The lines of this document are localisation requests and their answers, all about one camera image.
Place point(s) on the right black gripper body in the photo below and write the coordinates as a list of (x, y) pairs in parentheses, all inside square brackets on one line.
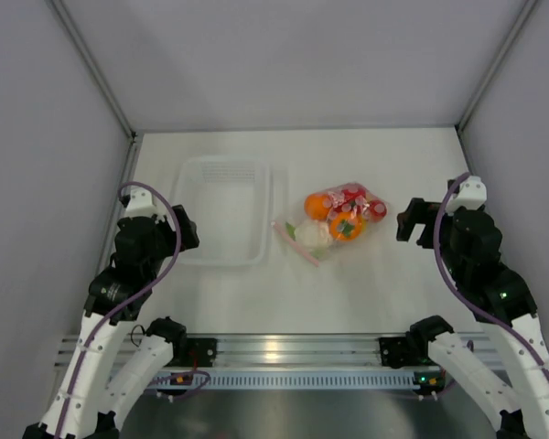
[(420, 211)]

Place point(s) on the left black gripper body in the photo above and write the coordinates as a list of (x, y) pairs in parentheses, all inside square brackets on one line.
[(166, 240)]

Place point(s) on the clear zip top bag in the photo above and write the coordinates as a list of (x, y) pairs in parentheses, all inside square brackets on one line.
[(330, 219)]

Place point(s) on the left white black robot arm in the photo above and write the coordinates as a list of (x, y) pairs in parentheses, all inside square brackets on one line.
[(93, 401)]

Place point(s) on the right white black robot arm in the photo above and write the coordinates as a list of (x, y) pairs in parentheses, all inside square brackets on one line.
[(502, 304)]

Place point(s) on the fake red tomato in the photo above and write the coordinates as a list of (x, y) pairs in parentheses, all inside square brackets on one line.
[(348, 197)]

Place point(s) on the fake orange bell pepper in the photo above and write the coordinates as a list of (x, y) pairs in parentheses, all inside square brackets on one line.
[(346, 226)]

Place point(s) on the fake orange fruit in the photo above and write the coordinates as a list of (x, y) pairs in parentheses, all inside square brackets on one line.
[(317, 206)]

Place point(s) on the fake white cauliflower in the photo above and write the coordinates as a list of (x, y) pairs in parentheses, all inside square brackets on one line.
[(313, 234)]

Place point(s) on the white plastic basket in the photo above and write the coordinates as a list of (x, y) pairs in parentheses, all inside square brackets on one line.
[(229, 199)]

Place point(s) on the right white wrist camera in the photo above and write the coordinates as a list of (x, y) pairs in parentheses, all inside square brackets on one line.
[(471, 194)]

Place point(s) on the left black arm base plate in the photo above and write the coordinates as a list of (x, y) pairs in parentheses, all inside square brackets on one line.
[(200, 352)]

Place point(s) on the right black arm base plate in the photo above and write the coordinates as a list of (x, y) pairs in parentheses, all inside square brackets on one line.
[(398, 352)]

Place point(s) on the aluminium mounting rail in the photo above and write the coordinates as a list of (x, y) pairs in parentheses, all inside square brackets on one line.
[(295, 351)]

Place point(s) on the white slotted cable duct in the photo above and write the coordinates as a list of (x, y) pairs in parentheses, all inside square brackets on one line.
[(333, 379)]

